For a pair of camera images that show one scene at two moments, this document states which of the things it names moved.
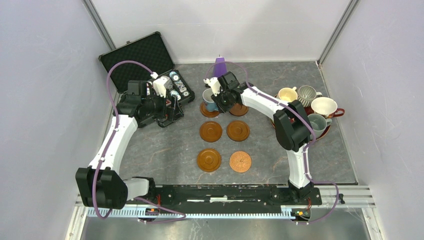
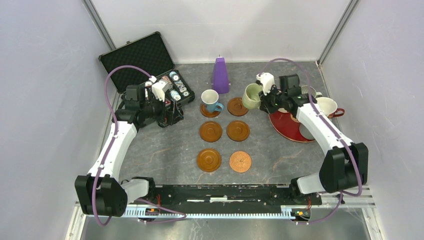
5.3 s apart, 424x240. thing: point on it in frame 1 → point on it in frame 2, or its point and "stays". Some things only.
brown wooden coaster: [203, 108] stays
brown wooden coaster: [238, 130] stays
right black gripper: [222, 108] → [265, 105]
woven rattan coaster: [240, 161] stays
